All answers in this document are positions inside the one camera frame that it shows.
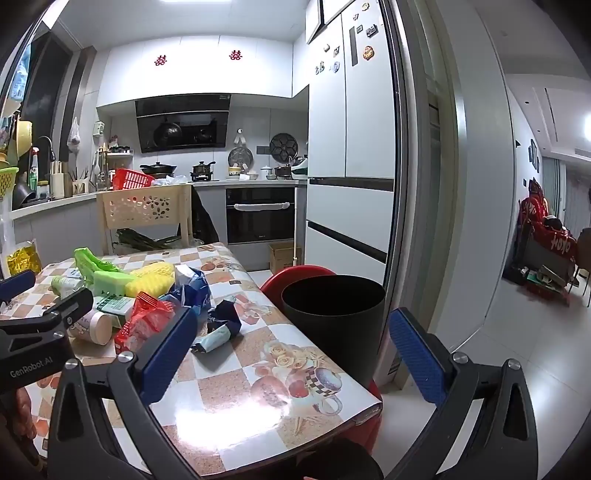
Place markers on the person's left hand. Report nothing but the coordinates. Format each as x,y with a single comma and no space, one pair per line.
23,410

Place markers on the white knife block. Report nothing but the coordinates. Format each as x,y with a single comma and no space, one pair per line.
57,182

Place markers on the green plastic basket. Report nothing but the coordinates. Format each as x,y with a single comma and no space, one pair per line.
7,180

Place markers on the red snack packet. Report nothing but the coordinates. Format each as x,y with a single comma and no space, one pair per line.
143,323

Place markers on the black wok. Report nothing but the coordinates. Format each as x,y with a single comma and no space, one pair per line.
157,170

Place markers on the cardboard box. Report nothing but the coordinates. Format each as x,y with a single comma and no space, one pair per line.
284,258

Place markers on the red printed blanket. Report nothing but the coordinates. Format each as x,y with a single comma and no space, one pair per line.
558,244

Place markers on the gold foil packet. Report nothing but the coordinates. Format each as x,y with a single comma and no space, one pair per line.
21,261

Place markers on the grey sliding door frame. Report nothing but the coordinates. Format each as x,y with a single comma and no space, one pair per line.
415,184

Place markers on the dark round patterned tray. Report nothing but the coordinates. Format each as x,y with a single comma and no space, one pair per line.
284,147

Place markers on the white green rice cooker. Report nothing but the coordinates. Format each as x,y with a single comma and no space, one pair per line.
300,168

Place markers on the green spray bottle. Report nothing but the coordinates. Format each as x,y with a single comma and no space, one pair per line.
33,175

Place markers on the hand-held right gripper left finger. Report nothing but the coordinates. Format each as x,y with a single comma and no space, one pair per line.
168,353

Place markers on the utensil holder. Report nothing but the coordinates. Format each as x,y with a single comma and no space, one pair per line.
79,187

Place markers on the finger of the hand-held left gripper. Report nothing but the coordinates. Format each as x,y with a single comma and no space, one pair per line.
16,282
69,305

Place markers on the black built-in oven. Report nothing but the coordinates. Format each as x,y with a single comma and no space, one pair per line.
258,221

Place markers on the white green bottle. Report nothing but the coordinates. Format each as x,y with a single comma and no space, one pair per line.
64,284

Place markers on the dark blue wrapper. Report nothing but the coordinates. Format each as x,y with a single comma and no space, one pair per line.
226,316

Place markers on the black cloth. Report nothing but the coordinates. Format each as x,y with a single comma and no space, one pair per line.
205,221

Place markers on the hanging white plastic bag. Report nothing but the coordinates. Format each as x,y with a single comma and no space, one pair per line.
74,136

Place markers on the white refrigerator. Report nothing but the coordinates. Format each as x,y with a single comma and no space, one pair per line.
351,138

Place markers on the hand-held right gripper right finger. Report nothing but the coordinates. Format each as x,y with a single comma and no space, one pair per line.
418,357

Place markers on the black trash bin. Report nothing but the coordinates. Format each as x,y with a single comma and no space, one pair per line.
332,332

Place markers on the black cooking pot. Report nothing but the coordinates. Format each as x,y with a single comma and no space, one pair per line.
202,170

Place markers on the person's dark clothed leg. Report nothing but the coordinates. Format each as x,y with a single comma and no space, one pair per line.
323,459

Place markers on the black range hood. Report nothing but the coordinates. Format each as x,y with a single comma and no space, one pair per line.
184,124

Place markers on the green leafy vegetables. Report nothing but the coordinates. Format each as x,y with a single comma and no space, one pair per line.
138,239

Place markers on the round metal steamer plate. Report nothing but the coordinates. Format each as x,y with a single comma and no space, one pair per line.
240,157

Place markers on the patterned checked tablecloth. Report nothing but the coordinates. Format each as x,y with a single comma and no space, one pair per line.
221,397

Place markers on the group of fridge magnets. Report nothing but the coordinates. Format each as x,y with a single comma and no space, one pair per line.
368,51

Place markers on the red paper decal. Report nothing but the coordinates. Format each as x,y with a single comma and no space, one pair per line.
160,60
234,55

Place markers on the white paper cup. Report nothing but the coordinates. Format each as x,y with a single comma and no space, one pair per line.
92,327

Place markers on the yellow foam fruit net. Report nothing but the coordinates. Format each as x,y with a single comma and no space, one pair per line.
152,279

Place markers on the red plastic basket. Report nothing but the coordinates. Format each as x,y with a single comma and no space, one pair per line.
129,179

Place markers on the red plastic stool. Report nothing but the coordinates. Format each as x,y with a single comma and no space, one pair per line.
277,281

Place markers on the black kitchen faucet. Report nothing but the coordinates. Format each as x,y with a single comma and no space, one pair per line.
45,137

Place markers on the blue plastic bag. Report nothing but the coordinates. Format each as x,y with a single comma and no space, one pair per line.
194,290

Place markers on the yellow colander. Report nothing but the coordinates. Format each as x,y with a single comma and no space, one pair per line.
21,138

